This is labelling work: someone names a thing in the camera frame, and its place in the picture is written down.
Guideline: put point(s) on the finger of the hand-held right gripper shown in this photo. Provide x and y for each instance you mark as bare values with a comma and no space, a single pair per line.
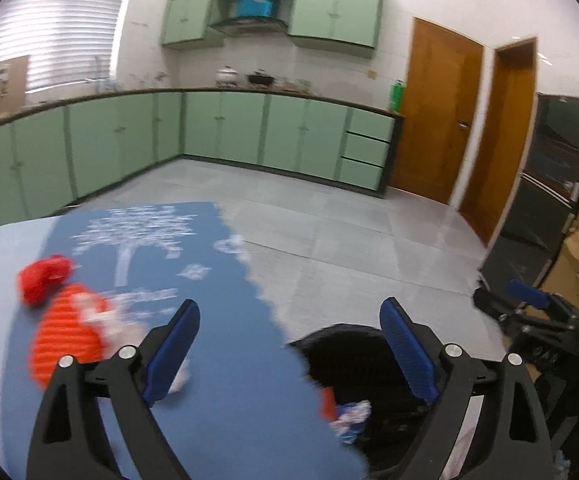
492,302
528,294

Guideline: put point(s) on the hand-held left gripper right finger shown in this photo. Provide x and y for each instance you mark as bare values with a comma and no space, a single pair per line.
412,355

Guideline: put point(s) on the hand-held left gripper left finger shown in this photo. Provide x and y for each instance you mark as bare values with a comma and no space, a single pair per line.
172,355

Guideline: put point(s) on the black trash bin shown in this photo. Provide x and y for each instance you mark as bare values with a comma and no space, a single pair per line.
349,355

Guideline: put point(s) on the blue white milk carton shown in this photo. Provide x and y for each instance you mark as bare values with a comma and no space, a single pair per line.
352,417

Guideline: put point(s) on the red printed package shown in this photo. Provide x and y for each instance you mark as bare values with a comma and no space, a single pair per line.
328,402

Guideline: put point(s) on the blue tree print table mat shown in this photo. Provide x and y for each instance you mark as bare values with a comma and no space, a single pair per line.
229,410

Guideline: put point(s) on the white crumpled paper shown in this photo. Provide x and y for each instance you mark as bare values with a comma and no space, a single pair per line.
97,312

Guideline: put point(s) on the orange foam net sleeve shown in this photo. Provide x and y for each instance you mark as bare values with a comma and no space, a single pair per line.
64,340

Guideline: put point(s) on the black refrigerator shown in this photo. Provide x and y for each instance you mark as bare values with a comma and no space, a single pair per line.
544,175

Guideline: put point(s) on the red plastic bag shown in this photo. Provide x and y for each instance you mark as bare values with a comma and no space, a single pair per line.
44,277

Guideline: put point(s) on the green bottle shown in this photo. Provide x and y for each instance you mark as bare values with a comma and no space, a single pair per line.
397,96

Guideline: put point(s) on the green base cabinets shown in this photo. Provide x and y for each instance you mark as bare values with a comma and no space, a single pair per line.
229,130

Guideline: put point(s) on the white cooking pot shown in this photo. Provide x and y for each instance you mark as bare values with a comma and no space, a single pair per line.
226,75

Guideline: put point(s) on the black wok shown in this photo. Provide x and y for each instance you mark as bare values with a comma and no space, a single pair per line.
259,79

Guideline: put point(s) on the white window blind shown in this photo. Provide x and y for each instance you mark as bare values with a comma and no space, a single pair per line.
64,25

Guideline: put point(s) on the range hood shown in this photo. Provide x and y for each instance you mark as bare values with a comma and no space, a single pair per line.
252,7

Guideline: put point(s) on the green wall cabinets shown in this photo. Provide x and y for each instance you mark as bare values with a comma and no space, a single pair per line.
329,10

